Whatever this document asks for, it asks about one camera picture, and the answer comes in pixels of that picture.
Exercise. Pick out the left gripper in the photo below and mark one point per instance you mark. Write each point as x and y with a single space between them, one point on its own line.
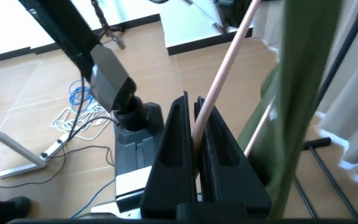
132 149

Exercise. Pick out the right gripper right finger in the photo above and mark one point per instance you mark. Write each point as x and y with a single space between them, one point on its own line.
228 177

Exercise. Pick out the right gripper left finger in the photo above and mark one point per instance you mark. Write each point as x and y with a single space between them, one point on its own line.
169 174

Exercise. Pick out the pink clothes hanger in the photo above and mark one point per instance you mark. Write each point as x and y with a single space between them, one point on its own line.
224 71

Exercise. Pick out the green long-sleeved shirt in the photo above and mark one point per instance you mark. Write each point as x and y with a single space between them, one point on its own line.
303 77

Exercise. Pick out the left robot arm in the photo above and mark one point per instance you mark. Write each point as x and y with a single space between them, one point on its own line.
73 37

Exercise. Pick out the black clothes rack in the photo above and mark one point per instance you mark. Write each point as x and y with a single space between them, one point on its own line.
346 46

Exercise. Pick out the dark wooden stand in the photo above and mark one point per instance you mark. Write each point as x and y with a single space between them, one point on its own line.
101 17

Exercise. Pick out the person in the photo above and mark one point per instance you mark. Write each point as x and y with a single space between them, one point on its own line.
2 210

